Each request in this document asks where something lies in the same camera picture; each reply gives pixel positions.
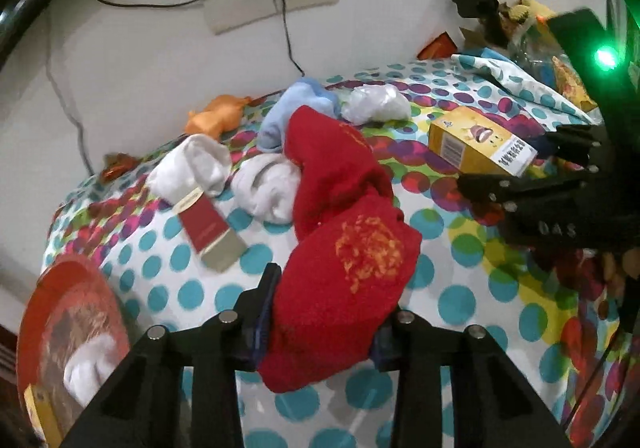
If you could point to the white sock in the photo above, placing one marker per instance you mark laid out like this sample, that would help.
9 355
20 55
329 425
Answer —
87 368
265 193
195 168

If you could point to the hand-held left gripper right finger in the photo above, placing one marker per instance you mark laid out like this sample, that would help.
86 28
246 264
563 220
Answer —
382 353

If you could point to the yellow medicine box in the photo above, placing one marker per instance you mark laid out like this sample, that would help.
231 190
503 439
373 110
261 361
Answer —
470 138
40 413

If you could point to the red round tray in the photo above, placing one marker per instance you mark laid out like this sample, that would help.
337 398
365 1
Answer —
65 298

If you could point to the red orange packet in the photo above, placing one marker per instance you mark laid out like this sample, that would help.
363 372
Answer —
440 47

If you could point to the polka dot blanket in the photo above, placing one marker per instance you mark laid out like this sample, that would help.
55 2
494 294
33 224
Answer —
450 303

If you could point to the yellow toy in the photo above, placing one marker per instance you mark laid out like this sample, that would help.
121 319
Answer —
525 10

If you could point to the yellow patterned snack packet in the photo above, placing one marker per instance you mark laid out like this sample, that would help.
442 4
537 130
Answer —
572 83

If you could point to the light blue sock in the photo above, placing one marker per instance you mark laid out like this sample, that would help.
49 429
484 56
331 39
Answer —
295 103

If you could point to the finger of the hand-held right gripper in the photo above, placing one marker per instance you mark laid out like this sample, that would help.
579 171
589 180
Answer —
575 145
500 190

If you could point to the red orange snack wrapper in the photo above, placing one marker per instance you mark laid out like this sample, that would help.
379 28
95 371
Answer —
116 167

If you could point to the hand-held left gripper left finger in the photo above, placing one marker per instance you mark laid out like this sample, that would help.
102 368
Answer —
260 333

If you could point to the red and gold box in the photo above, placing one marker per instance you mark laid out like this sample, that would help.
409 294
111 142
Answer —
205 228

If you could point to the red sock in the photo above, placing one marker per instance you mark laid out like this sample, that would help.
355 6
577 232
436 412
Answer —
340 288

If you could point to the orange toy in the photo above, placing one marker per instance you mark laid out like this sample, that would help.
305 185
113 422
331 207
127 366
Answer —
215 118

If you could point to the white plastic bag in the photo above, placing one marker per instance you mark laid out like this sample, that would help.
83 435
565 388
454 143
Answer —
375 103

